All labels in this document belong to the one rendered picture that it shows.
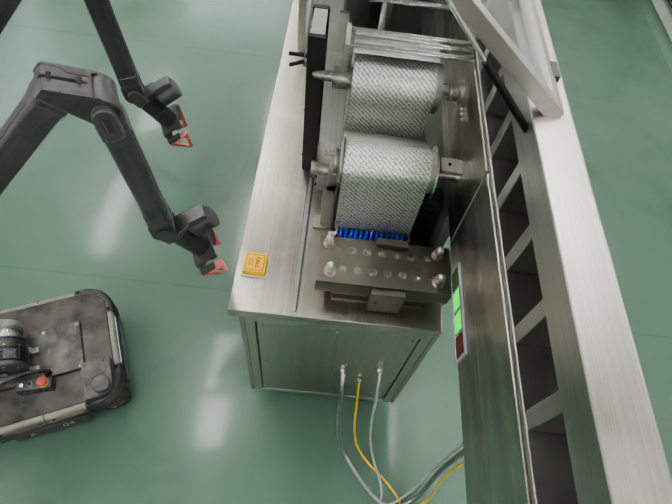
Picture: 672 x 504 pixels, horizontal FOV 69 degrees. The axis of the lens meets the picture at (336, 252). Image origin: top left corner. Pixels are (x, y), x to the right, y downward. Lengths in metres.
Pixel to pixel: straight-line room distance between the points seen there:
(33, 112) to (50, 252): 1.99
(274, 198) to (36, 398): 1.24
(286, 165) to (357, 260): 0.55
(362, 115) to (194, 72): 2.35
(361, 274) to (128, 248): 1.64
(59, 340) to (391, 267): 1.46
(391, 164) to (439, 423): 1.42
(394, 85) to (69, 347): 1.66
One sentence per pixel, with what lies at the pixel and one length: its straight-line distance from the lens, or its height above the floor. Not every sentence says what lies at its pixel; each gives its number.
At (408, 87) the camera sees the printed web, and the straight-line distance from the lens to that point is 1.45.
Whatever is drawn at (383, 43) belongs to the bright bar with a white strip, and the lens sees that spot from 1.47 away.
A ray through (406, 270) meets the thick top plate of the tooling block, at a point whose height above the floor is 1.03.
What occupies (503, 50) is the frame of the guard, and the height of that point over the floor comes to 1.78.
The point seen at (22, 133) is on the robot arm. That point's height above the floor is 1.62.
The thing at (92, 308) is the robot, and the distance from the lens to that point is 2.39.
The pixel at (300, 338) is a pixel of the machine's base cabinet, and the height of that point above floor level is 0.72.
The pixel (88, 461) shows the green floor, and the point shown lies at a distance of 2.43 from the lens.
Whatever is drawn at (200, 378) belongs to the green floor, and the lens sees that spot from 2.40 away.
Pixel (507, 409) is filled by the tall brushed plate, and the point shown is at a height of 1.40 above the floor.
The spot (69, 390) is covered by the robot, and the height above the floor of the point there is 0.24.
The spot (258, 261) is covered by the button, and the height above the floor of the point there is 0.92.
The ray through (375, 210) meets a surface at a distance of 1.44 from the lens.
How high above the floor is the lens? 2.26
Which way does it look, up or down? 57 degrees down
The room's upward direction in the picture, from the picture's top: 10 degrees clockwise
